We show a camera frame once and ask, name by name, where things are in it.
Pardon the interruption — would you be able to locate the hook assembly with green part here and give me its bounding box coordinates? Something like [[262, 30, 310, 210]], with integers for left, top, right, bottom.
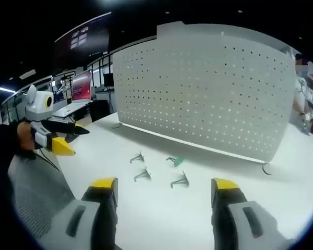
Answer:
[[165, 156, 185, 168]]

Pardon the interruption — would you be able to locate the white perforated mounting plate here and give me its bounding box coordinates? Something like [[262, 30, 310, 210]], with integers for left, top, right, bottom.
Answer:
[[111, 21, 297, 176]]

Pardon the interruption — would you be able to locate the person's left hand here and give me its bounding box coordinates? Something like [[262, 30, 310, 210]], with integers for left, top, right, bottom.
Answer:
[[17, 121, 36, 152]]

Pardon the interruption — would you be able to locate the black office chair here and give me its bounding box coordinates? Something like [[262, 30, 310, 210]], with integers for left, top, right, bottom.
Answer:
[[89, 99, 112, 123]]

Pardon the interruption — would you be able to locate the grey metal hook assembly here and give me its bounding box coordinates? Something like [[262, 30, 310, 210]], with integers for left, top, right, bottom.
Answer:
[[129, 151, 146, 165], [170, 170, 190, 189], [134, 167, 152, 182]]

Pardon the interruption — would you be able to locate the grey mesh chair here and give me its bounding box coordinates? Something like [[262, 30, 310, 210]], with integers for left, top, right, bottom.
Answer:
[[7, 153, 78, 242]]

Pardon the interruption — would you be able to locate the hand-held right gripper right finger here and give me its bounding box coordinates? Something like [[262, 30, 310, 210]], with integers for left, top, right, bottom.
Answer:
[[211, 178, 298, 250]]

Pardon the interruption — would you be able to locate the small black monitor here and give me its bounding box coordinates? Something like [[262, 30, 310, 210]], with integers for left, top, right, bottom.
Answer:
[[102, 73, 115, 91]]

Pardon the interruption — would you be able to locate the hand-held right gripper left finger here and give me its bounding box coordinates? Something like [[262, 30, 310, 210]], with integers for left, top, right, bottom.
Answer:
[[38, 177, 119, 250]]

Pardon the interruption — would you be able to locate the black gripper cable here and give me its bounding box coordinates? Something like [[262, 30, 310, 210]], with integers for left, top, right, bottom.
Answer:
[[34, 148, 62, 173]]

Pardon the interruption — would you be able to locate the white laptop with red screen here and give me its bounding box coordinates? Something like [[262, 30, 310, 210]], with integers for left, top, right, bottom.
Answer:
[[52, 69, 93, 118]]

